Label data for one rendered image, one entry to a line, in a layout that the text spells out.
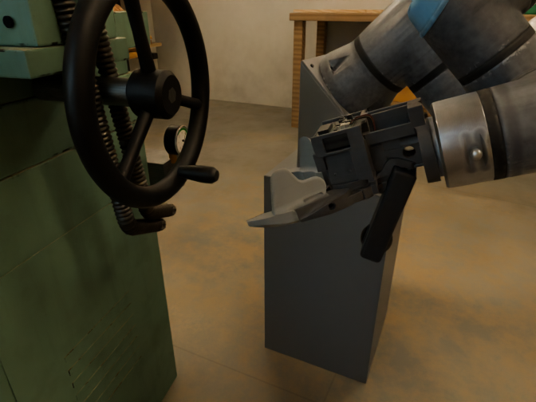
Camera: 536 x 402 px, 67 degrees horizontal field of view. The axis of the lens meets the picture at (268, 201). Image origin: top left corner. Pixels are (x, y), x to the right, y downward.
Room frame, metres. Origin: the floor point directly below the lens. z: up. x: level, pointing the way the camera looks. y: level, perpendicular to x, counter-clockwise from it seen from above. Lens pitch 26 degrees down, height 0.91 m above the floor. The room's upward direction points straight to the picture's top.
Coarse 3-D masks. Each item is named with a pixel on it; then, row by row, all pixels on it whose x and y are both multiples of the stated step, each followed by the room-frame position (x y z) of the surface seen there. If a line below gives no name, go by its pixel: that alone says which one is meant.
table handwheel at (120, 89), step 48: (96, 0) 0.42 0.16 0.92; (96, 48) 0.40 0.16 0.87; (144, 48) 0.49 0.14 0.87; (192, 48) 0.62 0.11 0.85; (48, 96) 0.54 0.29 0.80; (144, 96) 0.48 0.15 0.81; (192, 96) 0.63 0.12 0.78; (96, 144) 0.38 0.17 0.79; (192, 144) 0.59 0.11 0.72; (144, 192) 0.45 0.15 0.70
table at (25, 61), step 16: (144, 16) 0.83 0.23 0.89; (128, 32) 0.77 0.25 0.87; (0, 48) 0.45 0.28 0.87; (16, 48) 0.45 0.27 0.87; (32, 48) 0.45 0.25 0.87; (48, 48) 0.47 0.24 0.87; (64, 48) 0.49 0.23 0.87; (112, 48) 0.57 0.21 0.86; (128, 48) 0.77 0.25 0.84; (0, 64) 0.45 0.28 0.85; (16, 64) 0.44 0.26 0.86; (32, 64) 0.44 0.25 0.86; (48, 64) 0.46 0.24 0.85; (96, 64) 0.54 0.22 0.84
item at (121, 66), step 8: (120, 64) 0.74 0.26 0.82; (96, 72) 0.67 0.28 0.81; (120, 72) 0.73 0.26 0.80; (0, 80) 0.51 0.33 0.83; (8, 80) 0.52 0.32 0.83; (16, 80) 0.53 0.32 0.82; (24, 80) 0.54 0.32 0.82; (0, 88) 0.50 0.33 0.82; (8, 88) 0.51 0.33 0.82; (16, 88) 0.53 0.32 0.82; (24, 88) 0.54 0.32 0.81; (0, 96) 0.50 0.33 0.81; (8, 96) 0.51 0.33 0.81; (16, 96) 0.52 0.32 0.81; (24, 96) 0.53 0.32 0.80; (32, 96) 0.55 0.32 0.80
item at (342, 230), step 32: (288, 160) 0.97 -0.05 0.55; (320, 224) 0.81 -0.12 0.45; (352, 224) 0.78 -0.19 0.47; (288, 256) 0.85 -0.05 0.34; (320, 256) 0.81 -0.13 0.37; (352, 256) 0.78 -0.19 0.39; (384, 256) 0.75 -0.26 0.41; (288, 288) 0.85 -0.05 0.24; (320, 288) 0.81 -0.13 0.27; (352, 288) 0.78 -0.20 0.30; (384, 288) 0.84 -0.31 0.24; (288, 320) 0.84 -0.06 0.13; (320, 320) 0.81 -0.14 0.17; (352, 320) 0.77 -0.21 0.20; (288, 352) 0.84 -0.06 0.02; (320, 352) 0.80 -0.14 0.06; (352, 352) 0.77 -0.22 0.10
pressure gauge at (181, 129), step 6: (168, 126) 0.80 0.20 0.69; (174, 126) 0.79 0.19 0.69; (180, 126) 0.79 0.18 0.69; (186, 126) 0.81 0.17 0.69; (168, 132) 0.78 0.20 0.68; (174, 132) 0.78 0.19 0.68; (180, 132) 0.79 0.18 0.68; (186, 132) 0.81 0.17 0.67; (168, 138) 0.77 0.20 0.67; (174, 138) 0.77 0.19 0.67; (180, 138) 0.79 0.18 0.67; (168, 144) 0.77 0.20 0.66; (174, 144) 0.77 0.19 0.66; (180, 144) 0.79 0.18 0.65; (168, 150) 0.77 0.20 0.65; (174, 150) 0.77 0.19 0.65; (180, 150) 0.78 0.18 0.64; (174, 156) 0.80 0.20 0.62; (174, 162) 0.80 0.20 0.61
